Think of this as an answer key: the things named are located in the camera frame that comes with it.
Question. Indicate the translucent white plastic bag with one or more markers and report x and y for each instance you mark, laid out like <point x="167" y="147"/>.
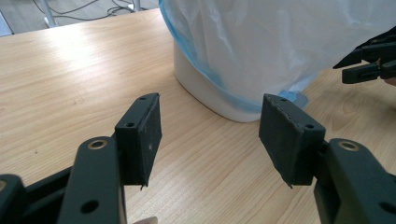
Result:
<point x="264" y="43"/>

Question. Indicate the metal stand leg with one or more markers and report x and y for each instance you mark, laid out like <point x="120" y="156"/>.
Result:
<point x="49" y="14"/>

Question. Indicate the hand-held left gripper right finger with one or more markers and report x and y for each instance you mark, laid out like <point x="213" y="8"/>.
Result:
<point x="286" y="143"/>

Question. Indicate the white trash bin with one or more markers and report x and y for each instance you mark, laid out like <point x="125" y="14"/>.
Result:
<point x="202" y="84"/>

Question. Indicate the pale board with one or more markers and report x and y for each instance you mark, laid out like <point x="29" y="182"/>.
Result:
<point x="4" y="26"/>

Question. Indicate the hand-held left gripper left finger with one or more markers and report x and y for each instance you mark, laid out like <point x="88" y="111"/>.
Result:
<point x="138" y="149"/>

